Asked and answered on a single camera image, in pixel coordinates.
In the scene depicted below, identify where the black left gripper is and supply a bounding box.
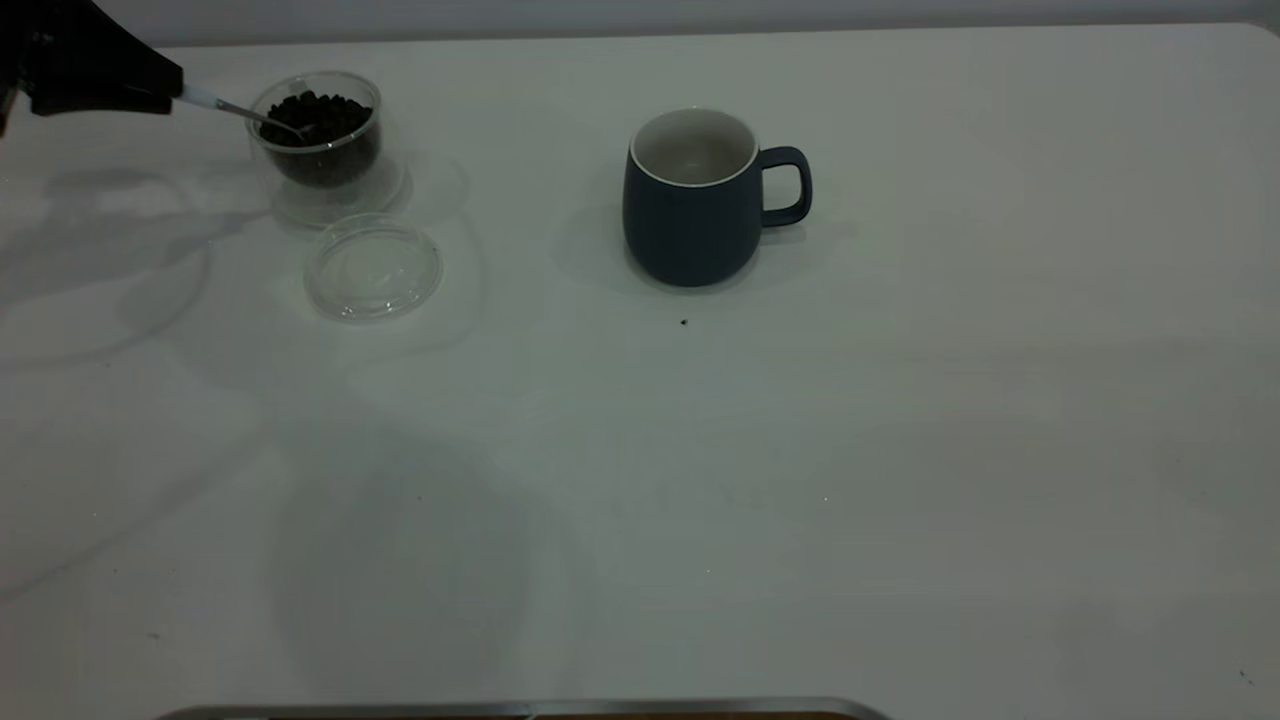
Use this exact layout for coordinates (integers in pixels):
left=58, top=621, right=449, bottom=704
left=0, top=0, right=185, bottom=137

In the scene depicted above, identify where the metal spoon light blue handle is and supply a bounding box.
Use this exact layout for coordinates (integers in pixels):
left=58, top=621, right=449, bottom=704
left=180, top=85, right=307, bottom=142

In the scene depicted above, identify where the dark grey ceramic mug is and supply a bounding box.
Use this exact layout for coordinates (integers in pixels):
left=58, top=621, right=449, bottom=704
left=622, top=108, right=813, bottom=288

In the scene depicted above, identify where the pile of dark coffee beans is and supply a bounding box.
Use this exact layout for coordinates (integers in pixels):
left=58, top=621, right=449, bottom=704
left=259, top=88, right=382, bottom=187

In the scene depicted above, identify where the clear double-walled glass cup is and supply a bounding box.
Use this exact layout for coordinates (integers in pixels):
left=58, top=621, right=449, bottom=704
left=246, top=70, right=406, bottom=229

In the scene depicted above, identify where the clear round glass lid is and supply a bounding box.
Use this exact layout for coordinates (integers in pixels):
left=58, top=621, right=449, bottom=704
left=303, top=213, right=443, bottom=323

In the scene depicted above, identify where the silver metal frame bar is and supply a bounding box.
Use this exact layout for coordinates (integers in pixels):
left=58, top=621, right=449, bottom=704
left=155, top=697, right=891, bottom=720

